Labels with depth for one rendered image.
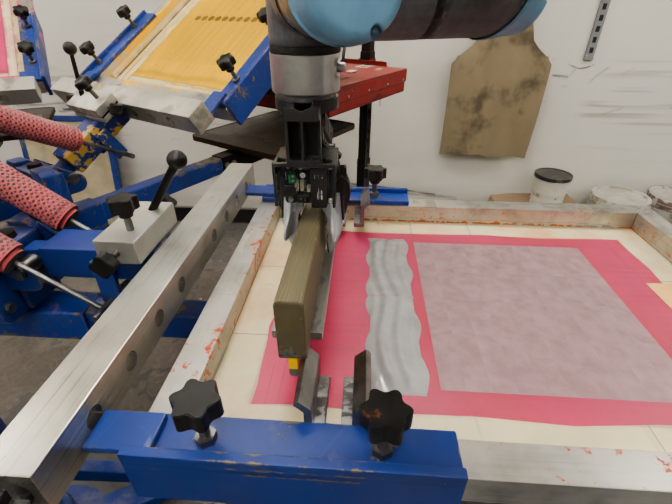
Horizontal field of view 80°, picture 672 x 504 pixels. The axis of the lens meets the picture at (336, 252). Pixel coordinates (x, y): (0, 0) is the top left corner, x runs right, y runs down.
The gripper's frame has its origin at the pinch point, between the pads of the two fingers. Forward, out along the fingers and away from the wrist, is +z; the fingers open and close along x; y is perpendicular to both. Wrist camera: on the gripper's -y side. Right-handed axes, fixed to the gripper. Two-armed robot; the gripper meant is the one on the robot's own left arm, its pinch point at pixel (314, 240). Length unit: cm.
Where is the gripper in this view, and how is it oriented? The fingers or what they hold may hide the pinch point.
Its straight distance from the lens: 57.1
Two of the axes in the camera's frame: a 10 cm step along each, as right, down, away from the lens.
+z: 0.0, 8.5, 5.3
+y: -0.7, 5.3, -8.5
